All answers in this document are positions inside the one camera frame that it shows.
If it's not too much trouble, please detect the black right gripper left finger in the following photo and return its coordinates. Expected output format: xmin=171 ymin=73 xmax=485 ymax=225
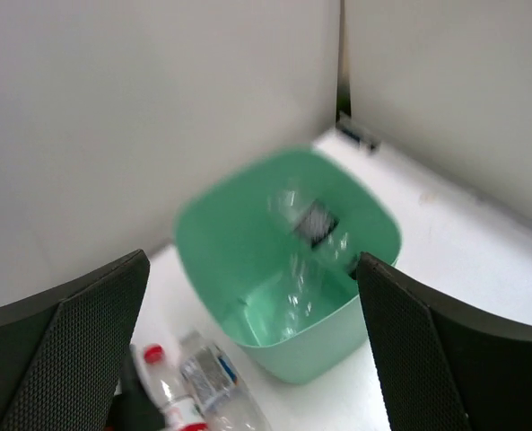
xmin=0 ymin=250 xmax=150 ymax=430

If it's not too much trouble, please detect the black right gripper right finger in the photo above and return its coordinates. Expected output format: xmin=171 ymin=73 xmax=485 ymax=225
xmin=356 ymin=252 xmax=532 ymax=430

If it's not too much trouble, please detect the clear bottle white cap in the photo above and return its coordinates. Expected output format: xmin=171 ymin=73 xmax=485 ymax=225
xmin=280 ymin=252 xmax=331 ymax=340

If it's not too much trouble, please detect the clear bottle black label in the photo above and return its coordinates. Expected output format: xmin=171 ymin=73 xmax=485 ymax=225
xmin=267 ymin=177 xmax=361 ymax=279

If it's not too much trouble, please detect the green plastic bin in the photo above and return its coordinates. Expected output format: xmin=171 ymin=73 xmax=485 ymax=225
xmin=174 ymin=149 xmax=402 ymax=384

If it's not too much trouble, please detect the clear bottle red label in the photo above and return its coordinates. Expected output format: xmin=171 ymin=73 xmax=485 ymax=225
xmin=137 ymin=344 xmax=209 ymax=431

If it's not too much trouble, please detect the clear bottle white blue label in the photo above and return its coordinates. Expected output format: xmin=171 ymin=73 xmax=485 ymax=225
xmin=179 ymin=330 xmax=271 ymax=430

